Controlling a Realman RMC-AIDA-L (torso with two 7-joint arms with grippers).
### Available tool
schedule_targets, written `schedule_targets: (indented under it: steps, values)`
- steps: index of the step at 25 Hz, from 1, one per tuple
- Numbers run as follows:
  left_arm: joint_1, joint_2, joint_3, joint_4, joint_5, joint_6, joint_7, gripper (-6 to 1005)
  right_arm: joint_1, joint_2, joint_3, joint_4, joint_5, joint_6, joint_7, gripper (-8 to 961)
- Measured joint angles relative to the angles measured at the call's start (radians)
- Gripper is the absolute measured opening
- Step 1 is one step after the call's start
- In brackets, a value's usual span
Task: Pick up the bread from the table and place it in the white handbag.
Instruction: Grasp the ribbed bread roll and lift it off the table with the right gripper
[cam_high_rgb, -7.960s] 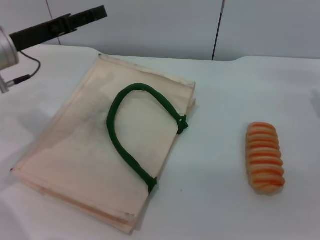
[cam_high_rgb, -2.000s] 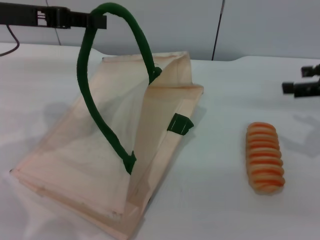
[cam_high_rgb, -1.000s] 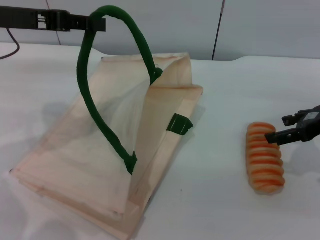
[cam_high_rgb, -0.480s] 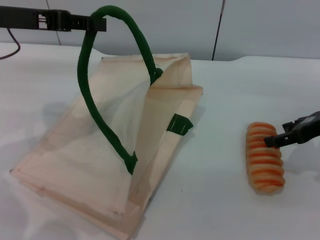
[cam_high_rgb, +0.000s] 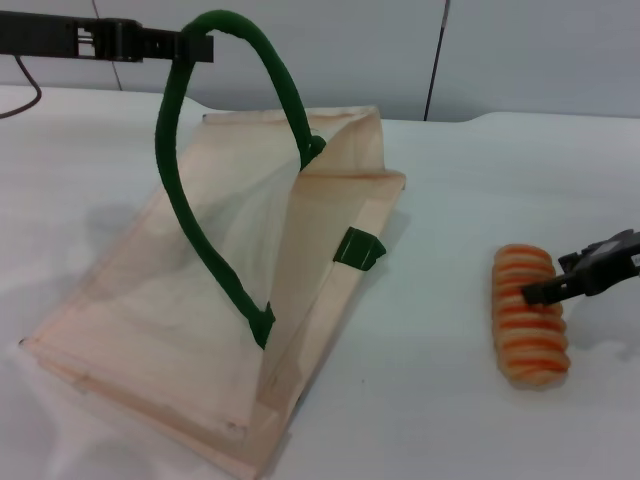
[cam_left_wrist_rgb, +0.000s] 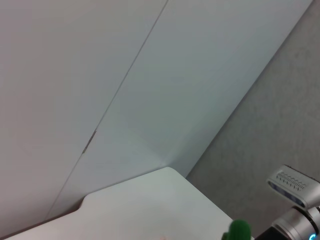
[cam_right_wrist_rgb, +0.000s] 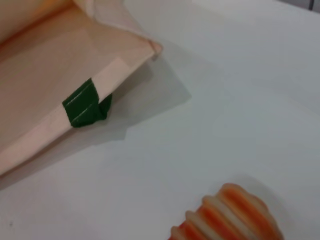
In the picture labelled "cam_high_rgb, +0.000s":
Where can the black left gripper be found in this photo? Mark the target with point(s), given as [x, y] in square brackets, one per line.
[50, 35]

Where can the orange striped bread loaf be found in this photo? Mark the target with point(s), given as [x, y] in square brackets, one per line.
[520, 340]

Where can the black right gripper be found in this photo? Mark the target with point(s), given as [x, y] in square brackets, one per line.
[607, 267]

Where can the thin black vertical strip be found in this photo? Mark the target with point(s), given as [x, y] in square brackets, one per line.
[436, 60]

